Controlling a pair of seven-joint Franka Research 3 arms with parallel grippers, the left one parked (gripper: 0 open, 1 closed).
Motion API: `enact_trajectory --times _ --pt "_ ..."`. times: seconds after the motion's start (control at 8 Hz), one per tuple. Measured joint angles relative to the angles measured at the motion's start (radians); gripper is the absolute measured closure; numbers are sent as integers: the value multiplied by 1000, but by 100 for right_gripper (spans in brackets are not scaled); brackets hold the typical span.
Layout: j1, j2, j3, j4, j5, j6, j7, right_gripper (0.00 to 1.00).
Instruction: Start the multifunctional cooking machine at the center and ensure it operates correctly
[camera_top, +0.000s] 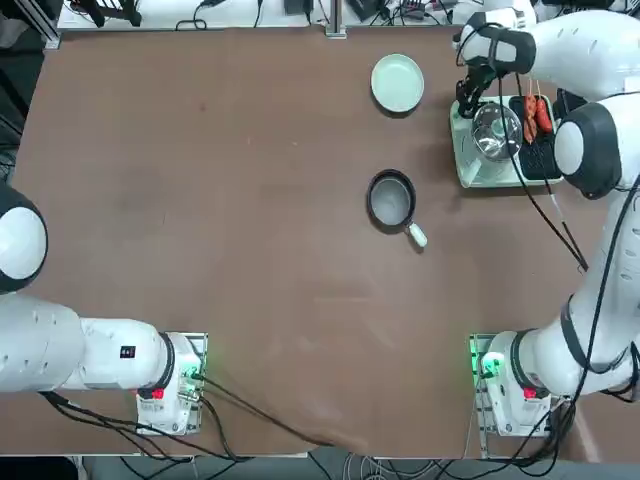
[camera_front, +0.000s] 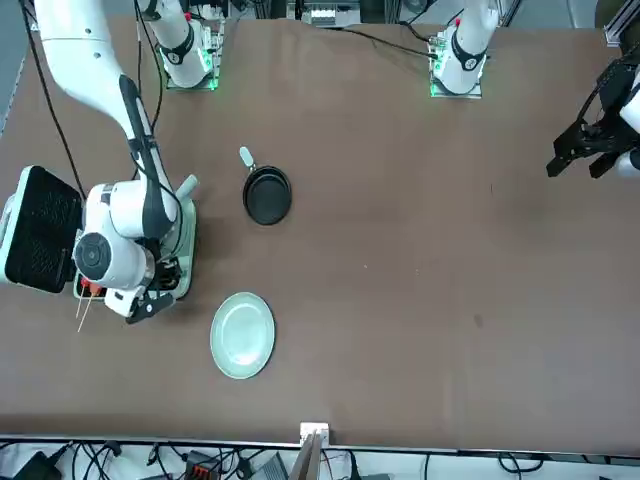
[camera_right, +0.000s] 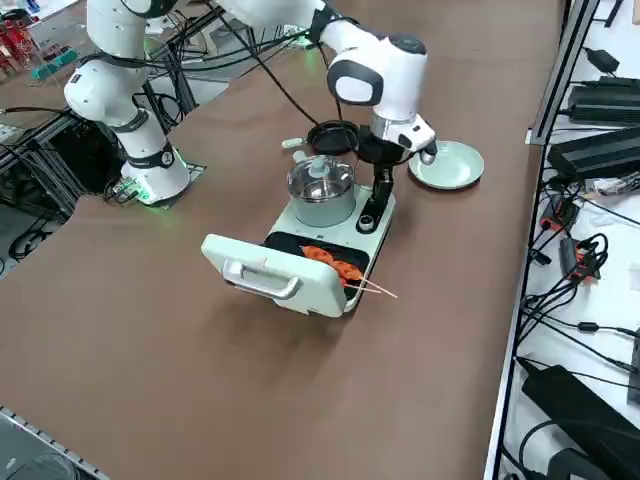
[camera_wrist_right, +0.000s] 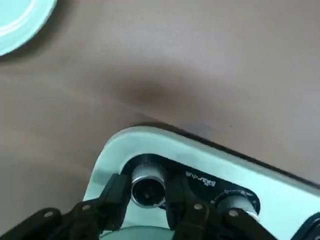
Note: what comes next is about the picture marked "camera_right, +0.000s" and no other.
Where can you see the round silver control knob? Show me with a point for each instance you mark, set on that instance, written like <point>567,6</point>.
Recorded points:
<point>366,223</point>

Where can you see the large black power adapter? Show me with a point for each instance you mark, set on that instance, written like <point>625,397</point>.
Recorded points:
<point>580,415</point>

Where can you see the small black power adapter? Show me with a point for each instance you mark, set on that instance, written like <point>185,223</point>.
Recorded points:
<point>602,60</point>

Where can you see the chicken wing skewer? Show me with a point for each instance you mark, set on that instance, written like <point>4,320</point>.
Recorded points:
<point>320,254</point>

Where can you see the black and red power strip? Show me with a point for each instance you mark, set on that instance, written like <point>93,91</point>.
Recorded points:
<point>560,212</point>

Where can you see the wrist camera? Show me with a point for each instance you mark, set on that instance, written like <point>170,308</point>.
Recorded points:
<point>430,154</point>

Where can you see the black and orange power strip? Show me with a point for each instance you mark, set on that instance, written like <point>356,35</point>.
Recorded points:
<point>582,260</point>

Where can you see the red sausage skewer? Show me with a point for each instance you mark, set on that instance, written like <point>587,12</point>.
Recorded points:
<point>345,283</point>

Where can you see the small black frying pan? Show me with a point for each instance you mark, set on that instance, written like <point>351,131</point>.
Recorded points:
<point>330,137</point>

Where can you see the glass lid with green knob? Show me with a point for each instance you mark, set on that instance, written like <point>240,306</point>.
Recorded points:
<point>318,166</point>

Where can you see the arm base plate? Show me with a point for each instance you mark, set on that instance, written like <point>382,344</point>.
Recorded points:
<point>195,170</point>

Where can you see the pale green plate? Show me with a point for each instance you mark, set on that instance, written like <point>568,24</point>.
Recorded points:
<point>450,167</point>

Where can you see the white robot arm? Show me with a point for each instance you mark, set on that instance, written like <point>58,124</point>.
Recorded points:
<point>380,65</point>

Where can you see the grey aluminium post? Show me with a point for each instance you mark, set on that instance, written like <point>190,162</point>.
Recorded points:
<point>565,65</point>

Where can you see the black grill plate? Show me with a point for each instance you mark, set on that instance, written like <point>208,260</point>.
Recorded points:
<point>285,242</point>

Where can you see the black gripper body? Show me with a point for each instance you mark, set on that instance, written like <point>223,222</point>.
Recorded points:
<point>382,152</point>

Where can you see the ridged dark power adapter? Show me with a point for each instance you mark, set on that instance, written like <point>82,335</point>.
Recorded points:
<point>595,152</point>

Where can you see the flat black power brick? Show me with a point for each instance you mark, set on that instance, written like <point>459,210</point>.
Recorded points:
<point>605,102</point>

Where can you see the aluminium edge rail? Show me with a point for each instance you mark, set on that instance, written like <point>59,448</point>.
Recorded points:
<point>45,440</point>

